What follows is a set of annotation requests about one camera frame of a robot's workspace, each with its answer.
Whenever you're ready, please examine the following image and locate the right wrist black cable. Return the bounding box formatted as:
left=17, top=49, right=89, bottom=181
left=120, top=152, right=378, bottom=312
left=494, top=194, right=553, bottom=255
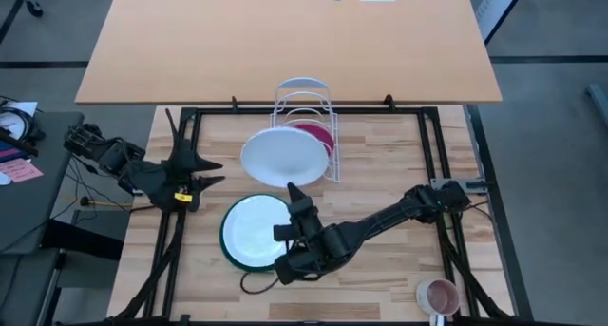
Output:
left=239, top=270, right=282, bottom=297

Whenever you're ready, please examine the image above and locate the cream mug pink inside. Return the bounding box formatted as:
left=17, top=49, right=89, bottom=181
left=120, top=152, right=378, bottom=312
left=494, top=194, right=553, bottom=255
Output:
left=415, top=278, right=461, bottom=326

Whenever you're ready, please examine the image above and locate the white plate teal underside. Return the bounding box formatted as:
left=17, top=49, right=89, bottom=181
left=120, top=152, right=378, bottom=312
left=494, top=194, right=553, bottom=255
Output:
left=218, top=193, right=305, bottom=274

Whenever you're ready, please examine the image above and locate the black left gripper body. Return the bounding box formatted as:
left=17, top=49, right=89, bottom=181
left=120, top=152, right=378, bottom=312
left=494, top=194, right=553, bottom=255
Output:
left=151, top=107, right=205, bottom=212

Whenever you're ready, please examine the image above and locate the white paper sheet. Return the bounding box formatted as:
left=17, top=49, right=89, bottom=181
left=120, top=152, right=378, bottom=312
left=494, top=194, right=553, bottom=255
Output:
left=0, top=101, right=38, bottom=127

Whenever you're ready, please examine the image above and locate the black chair caster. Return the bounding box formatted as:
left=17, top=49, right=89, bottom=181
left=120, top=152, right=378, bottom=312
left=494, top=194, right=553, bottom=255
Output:
left=24, top=0, right=45, bottom=19

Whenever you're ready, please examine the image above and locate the white wire dish rack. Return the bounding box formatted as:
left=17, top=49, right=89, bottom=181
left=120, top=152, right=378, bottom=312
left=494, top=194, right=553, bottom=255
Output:
left=269, top=77, right=342, bottom=183

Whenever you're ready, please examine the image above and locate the pink paper note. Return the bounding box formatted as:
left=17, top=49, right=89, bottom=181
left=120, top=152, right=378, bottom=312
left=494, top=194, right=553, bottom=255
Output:
left=0, top=158, right=44, bottom=184

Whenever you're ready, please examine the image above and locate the grey side table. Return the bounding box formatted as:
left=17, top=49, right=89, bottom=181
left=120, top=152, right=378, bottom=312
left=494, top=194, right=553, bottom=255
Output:
left=0, top=110, right=85, bottom=256

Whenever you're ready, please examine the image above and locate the blue flat item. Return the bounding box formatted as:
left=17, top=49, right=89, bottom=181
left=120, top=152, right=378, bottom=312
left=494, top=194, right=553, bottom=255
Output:
left=0, top=143, right=28, bottom=164

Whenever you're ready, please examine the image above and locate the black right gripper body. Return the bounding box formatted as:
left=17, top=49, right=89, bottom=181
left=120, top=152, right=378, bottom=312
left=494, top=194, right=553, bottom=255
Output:
left=273, top=204, right=352, bottom=287

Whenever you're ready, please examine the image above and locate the white metal post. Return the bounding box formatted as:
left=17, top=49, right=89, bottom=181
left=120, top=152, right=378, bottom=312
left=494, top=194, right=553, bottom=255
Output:
left=474, top=0, right=529, bottom=45

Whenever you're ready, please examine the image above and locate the yellow stick black tip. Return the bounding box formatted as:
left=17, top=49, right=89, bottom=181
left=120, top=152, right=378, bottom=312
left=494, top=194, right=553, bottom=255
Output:
left=79, top=197, right=137, bottom=208

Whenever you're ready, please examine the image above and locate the pink plate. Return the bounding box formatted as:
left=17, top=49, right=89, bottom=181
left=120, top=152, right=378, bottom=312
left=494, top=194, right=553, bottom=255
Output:
left=292, top=120, right=336, bottom=159

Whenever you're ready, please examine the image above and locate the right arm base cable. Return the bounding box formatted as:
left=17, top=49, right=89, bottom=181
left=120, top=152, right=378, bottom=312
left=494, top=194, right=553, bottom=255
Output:
left=467, top=200, right=495, bottom=222

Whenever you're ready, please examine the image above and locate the coiled black cable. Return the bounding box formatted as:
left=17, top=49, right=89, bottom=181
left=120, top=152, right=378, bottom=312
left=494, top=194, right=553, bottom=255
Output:
left=0, top=107, right=47, bottom=157

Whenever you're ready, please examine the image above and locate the tan wooden desk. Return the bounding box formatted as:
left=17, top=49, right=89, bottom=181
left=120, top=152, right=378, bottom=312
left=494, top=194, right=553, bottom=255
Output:
left=74, top=0, right=504, bottom=106

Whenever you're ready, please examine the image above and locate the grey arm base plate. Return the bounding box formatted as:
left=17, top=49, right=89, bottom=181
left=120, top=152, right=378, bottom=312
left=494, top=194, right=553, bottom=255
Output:
left=429, top=177, right=488, bottom=194

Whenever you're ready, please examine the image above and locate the black aluminium table frame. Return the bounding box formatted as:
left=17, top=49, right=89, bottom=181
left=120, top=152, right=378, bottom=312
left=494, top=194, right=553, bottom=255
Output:
left=113, top=105, right=517, bottom=326

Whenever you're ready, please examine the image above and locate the black floor stand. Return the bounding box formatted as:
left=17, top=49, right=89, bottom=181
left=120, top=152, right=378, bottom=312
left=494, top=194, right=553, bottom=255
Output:
left=40, top=219, right=124, bottom=261

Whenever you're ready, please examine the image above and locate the white plate green underside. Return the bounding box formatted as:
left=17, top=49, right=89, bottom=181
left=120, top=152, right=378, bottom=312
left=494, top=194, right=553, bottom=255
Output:
left=239, top=125, right=331, bottom=189

